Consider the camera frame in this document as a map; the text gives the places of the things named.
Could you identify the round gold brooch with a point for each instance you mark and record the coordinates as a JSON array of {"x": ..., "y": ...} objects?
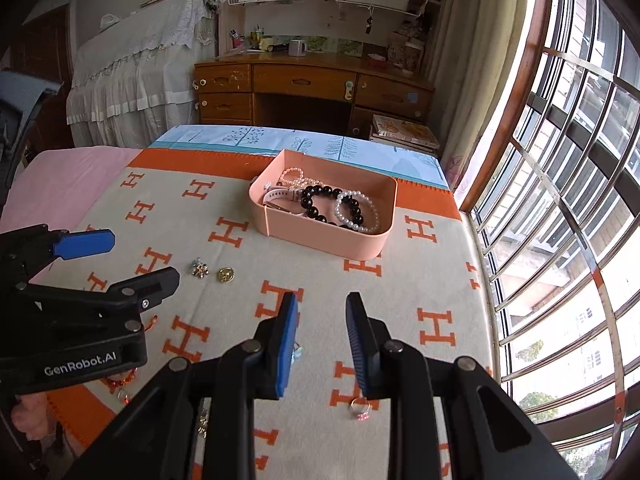
[{"x": 225, "y": 275}]

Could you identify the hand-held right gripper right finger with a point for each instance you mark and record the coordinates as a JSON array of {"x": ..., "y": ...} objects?
[{"x": 361, "y": 355}]

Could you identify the orange patterned blanket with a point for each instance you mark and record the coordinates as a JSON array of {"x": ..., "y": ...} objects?
[{"x": 310, "y": 280}]

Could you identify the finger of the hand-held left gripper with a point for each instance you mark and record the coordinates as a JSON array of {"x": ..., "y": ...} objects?
[
  {"x": 85, "y": 243},
  {"x": 150, "y": 285}
]

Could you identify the hanging keys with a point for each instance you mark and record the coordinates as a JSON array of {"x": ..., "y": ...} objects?
[{"x": 369, "y": 22}]

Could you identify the small white object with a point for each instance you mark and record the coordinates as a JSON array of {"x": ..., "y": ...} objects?
[{"x": 110, "y": 21}]

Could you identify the patterned jar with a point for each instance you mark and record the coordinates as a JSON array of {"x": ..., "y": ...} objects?
[{"x": 413, "y": 57}]

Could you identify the person's left hand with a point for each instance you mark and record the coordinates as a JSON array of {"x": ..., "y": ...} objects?
[{"x": 30, "y": 412}]

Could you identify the grey plastic object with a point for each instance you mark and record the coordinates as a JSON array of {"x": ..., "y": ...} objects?
[{"x": 25, "y": 92}]

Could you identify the pink tissue box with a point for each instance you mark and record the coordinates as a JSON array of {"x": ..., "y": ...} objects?
[{"x": 377, "y": 60}]

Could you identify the stack of picture books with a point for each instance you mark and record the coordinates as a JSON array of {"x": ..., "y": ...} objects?
[{"x": 405, "y": 132}]

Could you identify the white wrist watch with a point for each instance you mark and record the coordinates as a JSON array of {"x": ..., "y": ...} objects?
[{"x": 277, "y": 193}]

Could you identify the pink plastic box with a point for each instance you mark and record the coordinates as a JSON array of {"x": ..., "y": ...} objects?
[{"x": 320, "y": 240}]

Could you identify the metal window grille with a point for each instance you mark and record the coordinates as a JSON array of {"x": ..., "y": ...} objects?
[{"x": 575, "y": 185}]

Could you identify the blue printed bed sheet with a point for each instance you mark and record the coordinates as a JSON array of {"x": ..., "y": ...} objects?
[{"x": 225, "y": 137}]

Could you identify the dark wooden door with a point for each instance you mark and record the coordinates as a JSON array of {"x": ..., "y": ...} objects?
[{"x": 45, "y": 60}]

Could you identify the small yellow desk object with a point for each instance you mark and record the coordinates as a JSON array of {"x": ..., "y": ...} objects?
[{"x": 267, "y": 44}]

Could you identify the beige curtain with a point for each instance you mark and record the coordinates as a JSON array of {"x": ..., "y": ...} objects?
[{"x": 480, "y": 60}]

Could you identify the wooden bookshelf hutch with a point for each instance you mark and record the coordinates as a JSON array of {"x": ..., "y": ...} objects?
[{"x": 325, "y": 22}]

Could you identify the wooden desk with drawers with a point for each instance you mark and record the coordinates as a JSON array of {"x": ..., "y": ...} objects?
[{"x": 300, "y": 80}]

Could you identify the pink bed sheet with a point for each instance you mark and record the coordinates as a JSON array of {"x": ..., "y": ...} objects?
[{"x": 65, "y": 185}]

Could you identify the pen holder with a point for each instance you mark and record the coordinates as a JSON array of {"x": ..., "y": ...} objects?
[{"x": 255, "y": 39}]

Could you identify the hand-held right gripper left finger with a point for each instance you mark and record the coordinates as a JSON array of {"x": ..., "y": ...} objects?
[{"x": 286, "y": 347}]

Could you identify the flower-shaped brooch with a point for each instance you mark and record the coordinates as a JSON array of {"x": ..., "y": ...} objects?
[{"x": 199, "y": 268}]

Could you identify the white mug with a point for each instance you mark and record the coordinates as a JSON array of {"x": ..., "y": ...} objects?
[{"x": 297, "y": 48}]

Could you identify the white lace cover cloth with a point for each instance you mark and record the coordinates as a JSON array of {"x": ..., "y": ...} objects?
[{"x": 135, "y": 75}]

